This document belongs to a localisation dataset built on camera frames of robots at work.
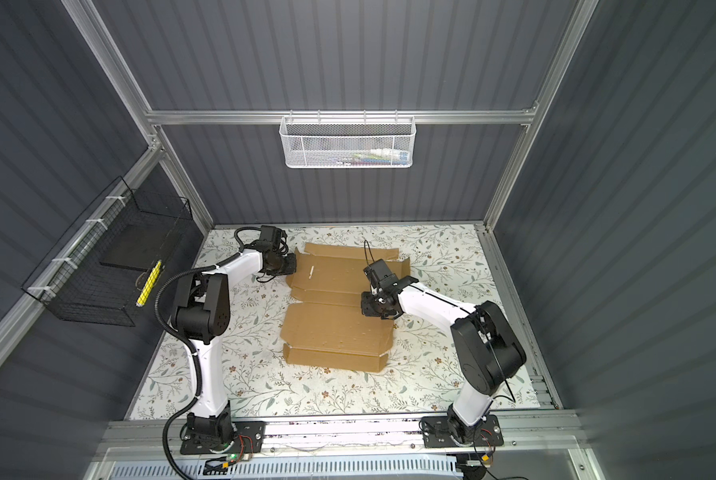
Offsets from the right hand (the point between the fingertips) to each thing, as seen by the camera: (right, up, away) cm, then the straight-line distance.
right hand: (369, 309), depth 91 cm
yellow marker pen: (-54, +8, -21) cm, 58 cm away
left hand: (-27, +13, +14) cm, 33 cm away
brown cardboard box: (-15, -6, +2) cm, 16 cm away
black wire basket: (-66, +13, -19) cm, 70 cm away
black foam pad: (-60, +19, -14) cm, 64 cm away
